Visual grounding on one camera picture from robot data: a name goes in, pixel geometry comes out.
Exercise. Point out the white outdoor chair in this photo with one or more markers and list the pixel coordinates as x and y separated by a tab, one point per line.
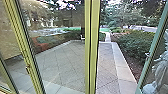
82	35

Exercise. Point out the low round green shrub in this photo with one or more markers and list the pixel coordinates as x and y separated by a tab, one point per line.
102	36

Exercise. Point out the red shrub bed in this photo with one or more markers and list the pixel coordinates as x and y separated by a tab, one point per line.
38	45

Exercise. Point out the dark green shrub bed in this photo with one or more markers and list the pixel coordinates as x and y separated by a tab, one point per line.
136	43

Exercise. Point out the green framed glass window wall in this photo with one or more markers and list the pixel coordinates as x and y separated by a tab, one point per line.
23	43

